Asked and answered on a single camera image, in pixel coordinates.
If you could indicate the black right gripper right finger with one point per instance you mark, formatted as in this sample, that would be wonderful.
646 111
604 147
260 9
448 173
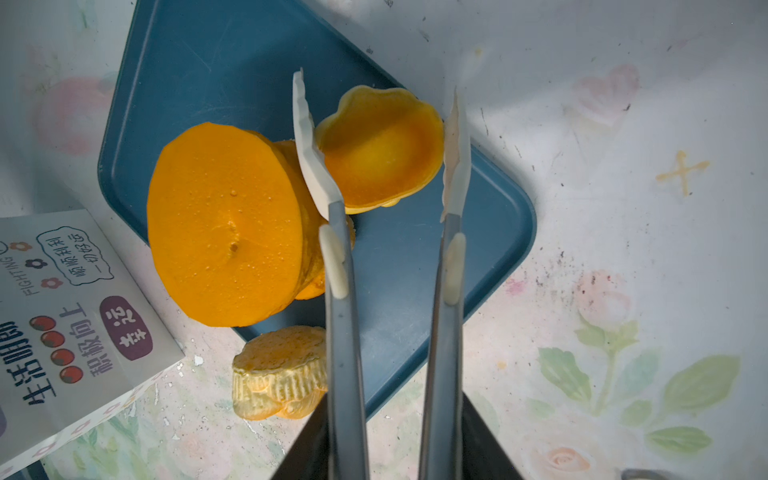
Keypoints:
483 458

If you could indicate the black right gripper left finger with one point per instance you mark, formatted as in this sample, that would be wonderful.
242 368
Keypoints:
308 457

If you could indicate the knotted yellow bread roll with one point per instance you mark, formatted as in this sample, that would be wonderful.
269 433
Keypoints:
280 373

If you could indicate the large round orange cake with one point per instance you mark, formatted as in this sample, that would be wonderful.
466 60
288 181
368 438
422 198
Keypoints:
232 226

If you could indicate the white paper bag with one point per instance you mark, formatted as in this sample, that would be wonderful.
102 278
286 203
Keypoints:
79 340

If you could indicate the small orange bread wedge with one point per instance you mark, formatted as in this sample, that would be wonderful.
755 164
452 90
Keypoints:
380 146

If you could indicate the dark teal tray mat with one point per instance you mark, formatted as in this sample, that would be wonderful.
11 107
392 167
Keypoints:
231 62

